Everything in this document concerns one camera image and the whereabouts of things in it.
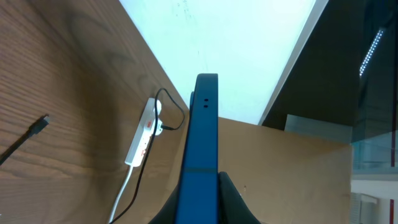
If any black USB charging cable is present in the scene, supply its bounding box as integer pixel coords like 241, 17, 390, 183
0, 88, 186, 224

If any white power strip cord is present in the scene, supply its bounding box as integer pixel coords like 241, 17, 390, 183
107, 165, 134, 224

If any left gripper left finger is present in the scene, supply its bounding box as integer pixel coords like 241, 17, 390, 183
149, 184, 180, 224

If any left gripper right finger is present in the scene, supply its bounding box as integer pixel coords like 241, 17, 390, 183
218, 172, 260, 224

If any blue Galaxy smartphone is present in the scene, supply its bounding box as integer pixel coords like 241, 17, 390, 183
173, 73, 218, 224

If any white USB charger plug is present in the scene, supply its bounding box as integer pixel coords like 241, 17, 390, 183
154, 100, 163, 136

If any white power strip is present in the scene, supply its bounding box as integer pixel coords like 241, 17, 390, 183
124, 98, 155, 167

